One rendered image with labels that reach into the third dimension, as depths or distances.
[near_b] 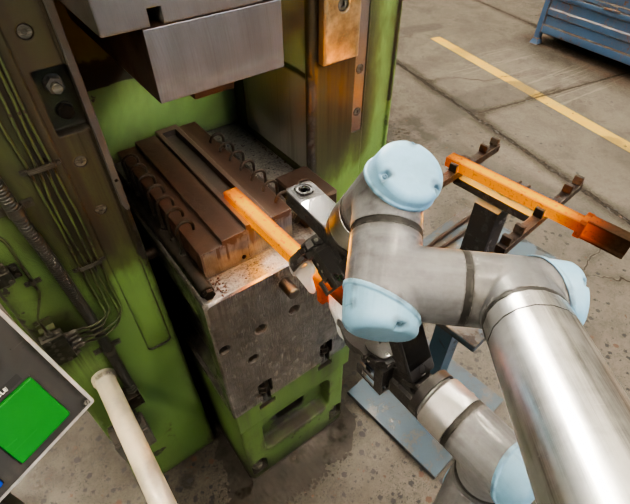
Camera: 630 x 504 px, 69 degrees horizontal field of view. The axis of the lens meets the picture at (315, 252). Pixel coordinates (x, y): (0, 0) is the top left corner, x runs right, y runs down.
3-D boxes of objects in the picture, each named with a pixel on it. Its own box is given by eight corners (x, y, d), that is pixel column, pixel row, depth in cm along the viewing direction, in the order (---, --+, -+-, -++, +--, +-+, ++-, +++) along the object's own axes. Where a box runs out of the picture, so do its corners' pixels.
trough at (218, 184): (270, 220, 88) (269, 214, 87) (246, 231, 85) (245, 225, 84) (176, 129, 111) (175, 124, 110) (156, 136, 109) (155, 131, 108)
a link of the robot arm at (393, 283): (467, 334, 39) (467, 220, 43) (337, 319, 40) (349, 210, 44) (447, 352, 46) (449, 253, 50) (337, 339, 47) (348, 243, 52)
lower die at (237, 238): (292, 236, 95) (291, 204, 89) (205, 280, 86) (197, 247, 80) (200, 148, 118) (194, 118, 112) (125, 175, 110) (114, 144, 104)
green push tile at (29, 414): (71, 413, 61) (32, 376, 58) (23, 465, 56) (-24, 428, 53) (66, 411, 62) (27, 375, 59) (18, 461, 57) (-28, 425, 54)
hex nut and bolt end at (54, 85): (81, 121, 70) (64, 76, 65) (62, 126, 69) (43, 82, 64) (76, 114, 71) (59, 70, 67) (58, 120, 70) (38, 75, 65)
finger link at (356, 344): (329, 330, 67) (371, 370, 62) (329, 323, 66) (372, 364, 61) (352, 313, 69) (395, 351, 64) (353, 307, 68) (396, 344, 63)
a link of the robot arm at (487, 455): (503, 532, 53) (526, 508, 47) (433, 455, 59) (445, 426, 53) (543, 488, 56) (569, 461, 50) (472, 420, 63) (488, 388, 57)
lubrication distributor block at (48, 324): (93, 360, 95) (68, 321, 85) (62, 376, 92) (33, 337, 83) (88, 349, 97) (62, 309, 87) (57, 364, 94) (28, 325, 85)
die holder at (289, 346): (352, 342, 129) (364, 224, 97) (234, 420, 113) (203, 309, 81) (249, 234, 161) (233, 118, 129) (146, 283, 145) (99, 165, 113)
